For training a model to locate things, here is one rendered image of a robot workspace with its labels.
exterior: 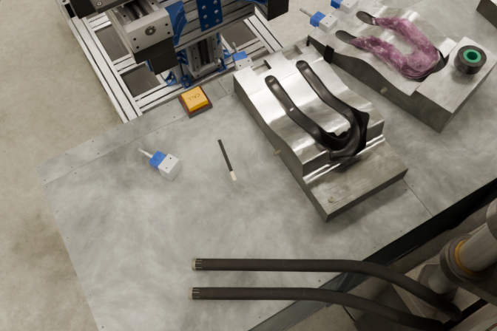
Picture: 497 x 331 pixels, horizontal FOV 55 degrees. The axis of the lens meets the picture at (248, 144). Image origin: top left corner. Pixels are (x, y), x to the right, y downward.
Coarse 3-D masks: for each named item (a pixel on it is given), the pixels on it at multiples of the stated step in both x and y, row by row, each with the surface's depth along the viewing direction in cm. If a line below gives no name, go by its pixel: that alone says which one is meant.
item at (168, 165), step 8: (144, 152) 136; (160, 152) 135; (152, 160) 133; (160, 160) 133; (168, 160) 132; (176, 160) 132; (160, 168) 131; (168, 168) 131; (176, 168) 133; (168, 176) 132
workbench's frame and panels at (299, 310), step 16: (480, 192) 162; (496, 192) 189; (448, 208) 131; (464, 208) 176; (480, 208) 205; (432, 224) 162; (448, 224) 189; (400, 240) 153; (416, 240) 176; (368, 256) 123; (384, 256) 164; (400, 256) 189; (336, 288) 161; (352, 288) 190; (304, 304) 154; (320, 304) 177; (272, 320) 144; (288, 320) 165
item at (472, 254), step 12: (468, 240) 94; (480, 240) 87; (492, 240) 83; (468, 252) 92; (480, 252) 88; (492, 252) 86; (432, 264) 118; (468, 264) 94; (480, 264) 91; (420, 276) 117; (432, 276) 113; (444, 276) 106; (432, 288) 114; (444, 288) 110; (456, 288) 115; (420, 300) 118
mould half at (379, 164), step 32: (288, 64) 142; (320, 64) 142; (256, 96) 137; (352, 96) 134; (288, 128) 130; (288, 160) 131; (320, 160) 125; (352, 160) 129; (384, 160) 129; (320, 192) 125; (352, 192) 125
